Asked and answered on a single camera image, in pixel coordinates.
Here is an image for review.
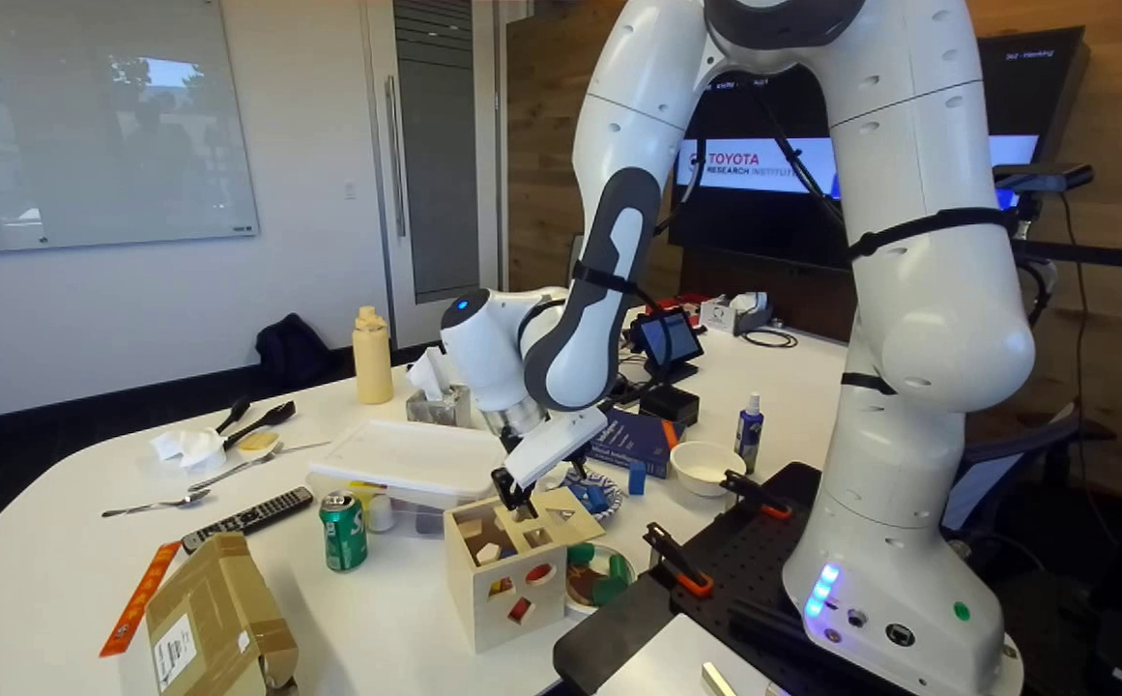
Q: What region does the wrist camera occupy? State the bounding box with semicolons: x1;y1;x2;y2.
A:
503;406;610;491

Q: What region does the orange ruler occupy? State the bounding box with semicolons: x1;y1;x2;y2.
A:
100;541;183;659

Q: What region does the office chair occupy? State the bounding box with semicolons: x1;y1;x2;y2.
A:
941;400;1085;542

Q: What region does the small tablet screen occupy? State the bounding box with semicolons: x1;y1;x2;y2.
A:
629;307;706;384

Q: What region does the cardboard box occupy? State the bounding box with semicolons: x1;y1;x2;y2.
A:
145;533;301;696

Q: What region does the door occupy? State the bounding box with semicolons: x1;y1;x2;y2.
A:
361;0;504;350

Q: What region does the blue book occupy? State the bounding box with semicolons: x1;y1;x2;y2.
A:
584;407;683;480

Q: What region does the whiteboard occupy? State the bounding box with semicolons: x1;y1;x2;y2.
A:
0;0;261;258

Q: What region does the clear tissue box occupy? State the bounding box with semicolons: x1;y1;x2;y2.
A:
405;346;474;429

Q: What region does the black spatula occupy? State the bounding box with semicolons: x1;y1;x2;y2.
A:
222;400;298;451

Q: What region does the black and orange clamp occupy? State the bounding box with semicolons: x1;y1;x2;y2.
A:
643;522;716;599
719;469;795;522

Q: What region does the blue spray bottle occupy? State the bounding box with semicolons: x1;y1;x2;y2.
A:
734;391;765;475

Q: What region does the blue patterned plate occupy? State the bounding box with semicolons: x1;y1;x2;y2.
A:
546;469;626;524

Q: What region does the yellow bottle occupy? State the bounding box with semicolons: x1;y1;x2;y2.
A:
352;305;395;406

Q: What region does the silver spoon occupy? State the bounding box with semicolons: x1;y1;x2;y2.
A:
101;488;213;519

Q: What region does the white bin lid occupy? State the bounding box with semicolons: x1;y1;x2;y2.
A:
307;419;509;500

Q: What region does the clear plastic bin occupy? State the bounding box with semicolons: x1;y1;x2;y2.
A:
307;419;509;538

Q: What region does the plate with brown rim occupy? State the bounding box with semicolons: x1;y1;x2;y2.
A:
563;541;638;618

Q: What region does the wall monitor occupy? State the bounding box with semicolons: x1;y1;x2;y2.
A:
668;26;1089;273

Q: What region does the green soda can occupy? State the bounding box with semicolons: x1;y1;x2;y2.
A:
319;490;369;573

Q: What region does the white desk device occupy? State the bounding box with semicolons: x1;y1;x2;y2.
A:
698;291;773;337

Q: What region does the wooden box lid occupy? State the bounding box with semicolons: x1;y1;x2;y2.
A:
493;486;606;552

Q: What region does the wooden shape sorter box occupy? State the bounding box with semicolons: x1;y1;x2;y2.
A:
443;486;606;654

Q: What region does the silver knife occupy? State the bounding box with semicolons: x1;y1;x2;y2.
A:
187;441;331;493

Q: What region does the white bowl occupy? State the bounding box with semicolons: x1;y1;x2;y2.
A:
669;441;747;499

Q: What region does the black power brick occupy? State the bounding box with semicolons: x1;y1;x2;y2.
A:
637;384;702;427

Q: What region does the black bag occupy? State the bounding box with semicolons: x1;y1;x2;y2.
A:
253;311;335;389

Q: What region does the black remote control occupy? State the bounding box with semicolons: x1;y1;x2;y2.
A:
181;486;315;555

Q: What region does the crumpled white tissue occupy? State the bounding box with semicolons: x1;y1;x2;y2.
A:
150;427;229;473

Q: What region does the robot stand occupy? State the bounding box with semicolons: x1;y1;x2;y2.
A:
553;461;1025;696

